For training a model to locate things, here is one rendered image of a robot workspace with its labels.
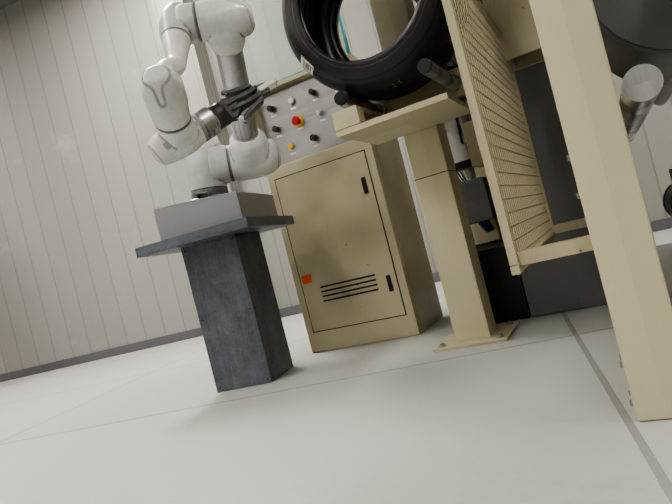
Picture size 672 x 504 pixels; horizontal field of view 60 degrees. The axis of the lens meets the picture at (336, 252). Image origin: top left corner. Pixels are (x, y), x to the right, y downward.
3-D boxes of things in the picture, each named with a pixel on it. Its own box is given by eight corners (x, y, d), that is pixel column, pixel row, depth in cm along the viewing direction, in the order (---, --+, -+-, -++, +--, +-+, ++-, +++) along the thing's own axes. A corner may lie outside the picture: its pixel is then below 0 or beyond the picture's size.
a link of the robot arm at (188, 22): (154, 25, 192) (195, 19, 193) (153, -6, 202) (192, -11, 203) (165, 58, 202) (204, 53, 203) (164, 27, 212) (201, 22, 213)
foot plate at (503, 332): (451, 335, 234) (450, 329, 234) (519, 323, 222) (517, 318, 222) (433, 352, 209) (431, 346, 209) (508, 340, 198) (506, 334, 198)
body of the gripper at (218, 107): (206, 117, 179) (230, 102, 182) (223, 135, 177) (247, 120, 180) (204, 101, 172) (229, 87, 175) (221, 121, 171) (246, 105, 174)
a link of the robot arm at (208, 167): (193, 194, 255) (185, 145, 255) (235, 187, 256) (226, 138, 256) (187, 190, 239) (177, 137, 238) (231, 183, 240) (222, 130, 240)
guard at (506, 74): (551, 238, 198) (500, 39, 198) (557, 237, 197) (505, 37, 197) (511, 275, 117) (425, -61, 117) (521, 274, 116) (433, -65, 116)
